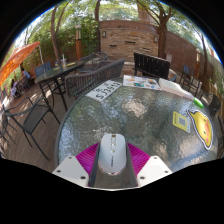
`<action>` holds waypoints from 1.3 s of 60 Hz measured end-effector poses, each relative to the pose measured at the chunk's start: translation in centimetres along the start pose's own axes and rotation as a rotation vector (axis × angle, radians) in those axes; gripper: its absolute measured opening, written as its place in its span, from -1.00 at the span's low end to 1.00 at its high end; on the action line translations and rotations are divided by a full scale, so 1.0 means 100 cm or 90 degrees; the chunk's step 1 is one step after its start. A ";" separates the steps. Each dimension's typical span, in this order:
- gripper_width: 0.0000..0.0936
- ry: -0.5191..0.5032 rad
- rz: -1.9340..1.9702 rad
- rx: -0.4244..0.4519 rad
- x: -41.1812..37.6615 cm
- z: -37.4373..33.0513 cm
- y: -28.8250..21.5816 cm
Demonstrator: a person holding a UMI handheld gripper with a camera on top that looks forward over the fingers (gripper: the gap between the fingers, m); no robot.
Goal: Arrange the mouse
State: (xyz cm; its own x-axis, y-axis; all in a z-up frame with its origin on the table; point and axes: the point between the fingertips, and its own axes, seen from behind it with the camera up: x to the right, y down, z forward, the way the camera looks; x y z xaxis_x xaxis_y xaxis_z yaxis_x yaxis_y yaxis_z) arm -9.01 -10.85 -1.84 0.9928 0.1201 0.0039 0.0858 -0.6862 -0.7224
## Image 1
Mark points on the dark mesh round-backed chair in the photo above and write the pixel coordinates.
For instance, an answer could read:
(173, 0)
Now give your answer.
(213, 103)

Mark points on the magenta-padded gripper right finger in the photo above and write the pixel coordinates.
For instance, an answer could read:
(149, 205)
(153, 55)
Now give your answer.
(155, 168)

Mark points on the grey wicker armchair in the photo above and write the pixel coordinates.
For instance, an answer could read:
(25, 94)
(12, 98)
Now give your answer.
(93, 78)
(95, 57)

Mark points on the colourful printed leaflet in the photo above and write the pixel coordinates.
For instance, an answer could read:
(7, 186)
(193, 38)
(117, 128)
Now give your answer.
(141, 82)

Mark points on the dark slatted metal chair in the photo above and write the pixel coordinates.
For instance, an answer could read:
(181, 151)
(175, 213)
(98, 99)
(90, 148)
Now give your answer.
(188, 71)

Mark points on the black slatted wooden chair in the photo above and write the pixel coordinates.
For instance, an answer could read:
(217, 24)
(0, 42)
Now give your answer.
(151, 65)

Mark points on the yellow square code card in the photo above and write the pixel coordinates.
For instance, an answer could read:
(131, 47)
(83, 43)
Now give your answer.
(181, 122)

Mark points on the yellow duck-shaped mouse pad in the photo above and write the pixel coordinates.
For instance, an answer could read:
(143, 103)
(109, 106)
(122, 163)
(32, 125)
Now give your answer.
(202, 128)

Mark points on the white computer mouse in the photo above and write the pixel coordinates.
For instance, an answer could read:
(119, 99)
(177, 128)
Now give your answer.
(112, 155)

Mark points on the black wall lantern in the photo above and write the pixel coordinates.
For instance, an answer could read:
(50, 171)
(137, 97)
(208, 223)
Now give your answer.
(155, 38)
(104, 34)

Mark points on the white sign with black print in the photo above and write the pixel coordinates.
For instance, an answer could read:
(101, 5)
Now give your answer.
(104, 90)

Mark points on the person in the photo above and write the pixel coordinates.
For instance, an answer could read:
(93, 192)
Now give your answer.
(25, 74)

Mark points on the dark round patio table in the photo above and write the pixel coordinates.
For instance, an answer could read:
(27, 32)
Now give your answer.
(56, 71)

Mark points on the orange parasol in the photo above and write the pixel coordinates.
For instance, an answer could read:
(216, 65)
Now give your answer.
(16, 58)

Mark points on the pale thin booklet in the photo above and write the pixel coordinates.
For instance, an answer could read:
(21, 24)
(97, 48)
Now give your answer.
(187, 94)

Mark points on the white open book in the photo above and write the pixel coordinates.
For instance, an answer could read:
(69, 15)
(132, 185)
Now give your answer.
(170, 85)

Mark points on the brown-trunked tree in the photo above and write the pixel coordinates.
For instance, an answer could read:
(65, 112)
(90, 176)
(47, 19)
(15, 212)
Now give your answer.
(55, 36)
(162, 40)

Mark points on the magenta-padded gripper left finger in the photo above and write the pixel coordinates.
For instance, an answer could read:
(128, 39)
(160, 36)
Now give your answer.
(68, 168)

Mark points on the orange lamp post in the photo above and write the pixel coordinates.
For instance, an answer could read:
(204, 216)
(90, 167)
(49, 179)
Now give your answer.
(198, 60)
(78, 41)

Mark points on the grey mesh metal chair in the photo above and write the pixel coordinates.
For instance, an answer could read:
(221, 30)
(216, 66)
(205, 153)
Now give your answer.
(31, 120)

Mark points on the white wall box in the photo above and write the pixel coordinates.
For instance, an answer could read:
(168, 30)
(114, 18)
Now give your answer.
(168, 58)

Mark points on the blue mesh chair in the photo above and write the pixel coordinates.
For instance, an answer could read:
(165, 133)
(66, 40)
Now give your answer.
(43, 68)

